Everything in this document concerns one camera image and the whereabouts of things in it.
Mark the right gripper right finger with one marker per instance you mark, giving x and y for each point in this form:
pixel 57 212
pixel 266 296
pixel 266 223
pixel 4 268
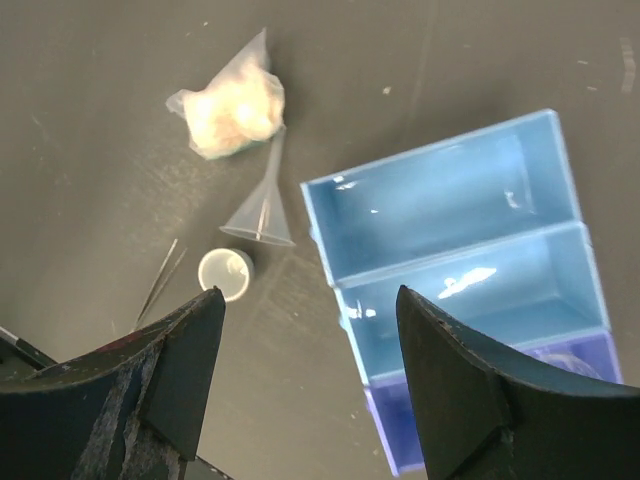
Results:
pixel 484 410

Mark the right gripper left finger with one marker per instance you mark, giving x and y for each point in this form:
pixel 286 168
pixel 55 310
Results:
pixel 131 409

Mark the clear glass beaker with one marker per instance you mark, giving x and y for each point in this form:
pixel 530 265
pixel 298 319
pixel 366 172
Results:
pixel 569 363

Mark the metal tweezers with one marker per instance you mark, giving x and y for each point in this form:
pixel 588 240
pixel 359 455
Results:
pixel 162 278

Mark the purple drawer box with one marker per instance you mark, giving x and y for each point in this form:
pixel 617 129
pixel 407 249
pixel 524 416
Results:
pixel 388 399

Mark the clear plastic funnel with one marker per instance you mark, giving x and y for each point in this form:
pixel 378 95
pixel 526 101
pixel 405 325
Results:
pixel 261 217

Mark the light blue drawer box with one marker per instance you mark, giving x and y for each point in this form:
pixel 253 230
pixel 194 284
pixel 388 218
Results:
pixel 494 182

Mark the clear bag of corks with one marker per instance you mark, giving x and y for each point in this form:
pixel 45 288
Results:
pixel 242 105

